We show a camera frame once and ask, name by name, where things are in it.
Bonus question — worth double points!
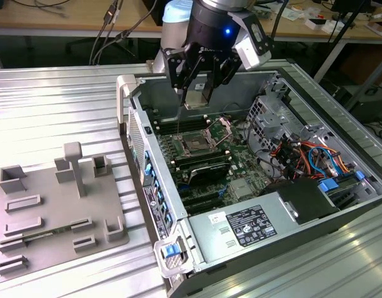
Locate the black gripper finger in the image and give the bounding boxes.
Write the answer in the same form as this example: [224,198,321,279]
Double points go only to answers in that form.
[165,43,207,94]
[203,54,241,102]

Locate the silver square CPU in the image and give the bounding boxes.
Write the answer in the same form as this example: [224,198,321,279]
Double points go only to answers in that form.
[183,88,210,110]

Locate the black RAM slot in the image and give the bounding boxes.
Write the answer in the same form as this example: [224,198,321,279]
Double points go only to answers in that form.
[154,114,208,124]
[156,121,208,133]
[171,150,229,163]
[174,156,231,170]

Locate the CPU socket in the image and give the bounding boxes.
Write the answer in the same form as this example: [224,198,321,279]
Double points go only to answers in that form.
[180,132,212,156]

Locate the black expansion slot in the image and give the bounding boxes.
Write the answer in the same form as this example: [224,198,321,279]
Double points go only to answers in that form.
[178,189,224,205]
[183,198,226,215]

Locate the open grey PC case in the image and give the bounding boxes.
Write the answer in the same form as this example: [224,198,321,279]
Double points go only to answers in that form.
[115,66,382,298]

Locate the metal socket cover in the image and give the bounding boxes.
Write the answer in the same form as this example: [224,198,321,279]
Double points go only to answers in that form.
[205,115,234,147]

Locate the thin metal locking lever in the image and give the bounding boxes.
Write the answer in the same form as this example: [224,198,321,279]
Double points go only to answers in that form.
[176,93,182,138]

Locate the small electronics board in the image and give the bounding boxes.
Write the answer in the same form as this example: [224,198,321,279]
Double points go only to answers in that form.
[255,2,274,19]

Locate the metal drive cage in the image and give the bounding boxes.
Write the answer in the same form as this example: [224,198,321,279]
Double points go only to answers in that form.
[245,94,306,156]

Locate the wooden desk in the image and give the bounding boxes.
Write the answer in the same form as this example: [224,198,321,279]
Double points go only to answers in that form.
[0,0,166,38]
[255,0,382,43]

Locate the green motherboard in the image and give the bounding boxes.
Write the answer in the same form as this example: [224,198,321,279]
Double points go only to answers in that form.
[153,114,272,218]

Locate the black graphics card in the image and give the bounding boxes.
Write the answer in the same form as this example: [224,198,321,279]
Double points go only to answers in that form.
[187,163,233,187]

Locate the white box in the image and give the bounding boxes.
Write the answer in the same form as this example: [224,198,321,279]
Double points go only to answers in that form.
[304,17,338,34]

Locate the silver chipset heatsink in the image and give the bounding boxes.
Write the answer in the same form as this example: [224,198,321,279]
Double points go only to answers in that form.
[229,179,252,199]

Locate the black plastic shroud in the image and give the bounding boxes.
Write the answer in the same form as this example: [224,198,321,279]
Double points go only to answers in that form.
[260,178,340,226]

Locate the black box under desk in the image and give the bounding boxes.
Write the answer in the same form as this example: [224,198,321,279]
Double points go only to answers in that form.
[349,85,382,124]

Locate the blue disk carrier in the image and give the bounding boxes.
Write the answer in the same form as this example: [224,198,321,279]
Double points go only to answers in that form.
[319,178,340,194]

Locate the small wooden board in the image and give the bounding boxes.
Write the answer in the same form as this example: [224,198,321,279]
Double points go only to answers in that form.
[366,20,382,35]

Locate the grey plastic parts rack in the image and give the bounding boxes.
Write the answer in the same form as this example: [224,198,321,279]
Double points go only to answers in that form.
[0,141,131,277]

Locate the grey power supply unit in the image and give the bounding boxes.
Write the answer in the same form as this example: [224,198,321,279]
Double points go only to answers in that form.
[186,191,299,264]

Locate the green RAM stick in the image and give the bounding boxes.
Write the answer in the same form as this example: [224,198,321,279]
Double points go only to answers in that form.
[22,223,73,242]

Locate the black wrist camera unit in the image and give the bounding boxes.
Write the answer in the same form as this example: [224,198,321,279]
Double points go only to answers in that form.
[229,11,275,55]

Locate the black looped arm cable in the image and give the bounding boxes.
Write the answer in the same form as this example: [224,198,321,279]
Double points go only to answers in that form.
[269,0,290,43]

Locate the thick black camera cable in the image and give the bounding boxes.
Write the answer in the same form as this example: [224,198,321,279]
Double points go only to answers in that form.
[93,0,159,66]

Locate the thin black cable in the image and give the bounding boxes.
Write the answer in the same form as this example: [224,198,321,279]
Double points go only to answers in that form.
[88,0,123,66]

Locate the blue wire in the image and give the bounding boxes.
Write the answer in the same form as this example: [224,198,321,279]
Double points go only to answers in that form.
[308,145,339,178]

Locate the orange wire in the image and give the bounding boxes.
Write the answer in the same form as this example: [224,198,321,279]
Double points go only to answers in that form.
[298,141,356,174]

